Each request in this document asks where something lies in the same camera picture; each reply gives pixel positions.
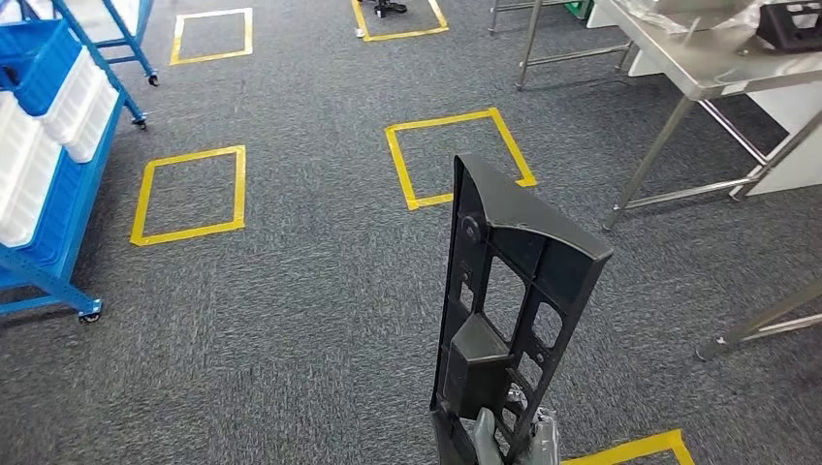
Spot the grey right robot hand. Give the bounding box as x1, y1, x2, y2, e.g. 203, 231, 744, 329
472, 387, 562, 465

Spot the black plastic mounting plate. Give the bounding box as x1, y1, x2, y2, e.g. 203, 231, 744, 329
428, 153, 615, 465
756, 1, 822, 54

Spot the yellow floor tape square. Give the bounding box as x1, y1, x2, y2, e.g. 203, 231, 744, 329
385, 108, 538, 212
170, 7, 254, 67

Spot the steel table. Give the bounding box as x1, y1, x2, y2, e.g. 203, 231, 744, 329
587, 0, 822, 233
488, 0, 637, 92

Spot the black caster base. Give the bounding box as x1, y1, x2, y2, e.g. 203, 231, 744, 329
358, 0, 410, 19

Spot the clear plastic sheet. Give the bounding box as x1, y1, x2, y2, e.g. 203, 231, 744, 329
619, 0, 772, 37

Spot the blue wheeled rack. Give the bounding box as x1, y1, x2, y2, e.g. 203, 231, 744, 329
18, 0, 160, 88
0, 0, 150, 326

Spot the blue plastic crate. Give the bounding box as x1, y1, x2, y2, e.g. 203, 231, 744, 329
0, 18, 84, 117
0, 96, 126, 277

